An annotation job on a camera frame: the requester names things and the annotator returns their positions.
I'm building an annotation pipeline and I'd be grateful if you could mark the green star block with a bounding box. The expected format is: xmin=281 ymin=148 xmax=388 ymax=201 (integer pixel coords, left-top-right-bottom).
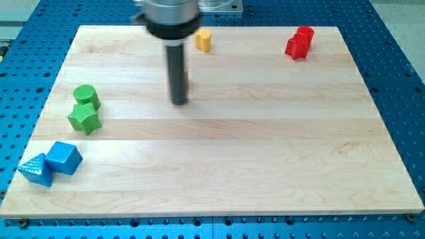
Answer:
xmin=67 ymin=103 xmax=102 ymax=135

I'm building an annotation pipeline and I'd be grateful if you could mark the yellow hexagon block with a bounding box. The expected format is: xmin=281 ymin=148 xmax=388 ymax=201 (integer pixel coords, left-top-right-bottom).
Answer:
xmin=184 ymin=69 xmax=190 ymax=92

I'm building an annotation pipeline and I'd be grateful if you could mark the blue triangle block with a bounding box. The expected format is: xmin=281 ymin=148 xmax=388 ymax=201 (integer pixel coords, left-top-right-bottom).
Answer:
xmin=18 ymin=153 xmax=53 ymax=187

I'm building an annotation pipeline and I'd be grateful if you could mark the green cylinder block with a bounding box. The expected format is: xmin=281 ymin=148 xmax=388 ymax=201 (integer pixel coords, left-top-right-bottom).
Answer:
xmin=73 ymin=84 xmax=101 ymax=110

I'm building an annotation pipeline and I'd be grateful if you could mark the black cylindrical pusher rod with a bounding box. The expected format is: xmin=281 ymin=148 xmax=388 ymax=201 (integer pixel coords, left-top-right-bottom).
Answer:
xmin=165 ymin=44 xmax=187 ymax=106

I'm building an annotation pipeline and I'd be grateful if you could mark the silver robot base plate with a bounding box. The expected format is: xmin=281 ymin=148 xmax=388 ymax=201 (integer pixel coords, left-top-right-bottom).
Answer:
xmin=198 ymin=0 xmax=244 ymax=13

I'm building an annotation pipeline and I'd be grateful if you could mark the wooden board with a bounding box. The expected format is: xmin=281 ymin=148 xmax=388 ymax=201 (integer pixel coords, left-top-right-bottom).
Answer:
xmin=1 ymin=25 xmax=424 ymax=218

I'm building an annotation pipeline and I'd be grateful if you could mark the red star block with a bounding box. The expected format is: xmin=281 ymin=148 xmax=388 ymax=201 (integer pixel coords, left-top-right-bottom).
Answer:
xmin=285 ymin=35 xmax=310 ymax=60

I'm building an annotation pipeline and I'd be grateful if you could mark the red cylinder block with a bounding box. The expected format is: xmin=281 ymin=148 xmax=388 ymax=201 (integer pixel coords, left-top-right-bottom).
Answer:
xmin=296 ymin=26 xmax=315 ymax=44

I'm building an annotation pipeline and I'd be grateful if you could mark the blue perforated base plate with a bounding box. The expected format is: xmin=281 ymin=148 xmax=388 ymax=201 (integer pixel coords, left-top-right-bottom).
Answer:
xmin=1 ymin=1 xmax=424 ymax=238

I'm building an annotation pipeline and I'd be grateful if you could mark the blue cube block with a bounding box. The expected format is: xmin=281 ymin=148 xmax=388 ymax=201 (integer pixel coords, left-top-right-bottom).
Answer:
xmin=44 ymin=141 xmax=82 ymax=175

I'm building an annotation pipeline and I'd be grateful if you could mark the yellow heart block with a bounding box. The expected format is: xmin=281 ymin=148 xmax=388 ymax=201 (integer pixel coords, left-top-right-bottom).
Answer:
xmin=195 ymin=29 xmax=212 ymax=52

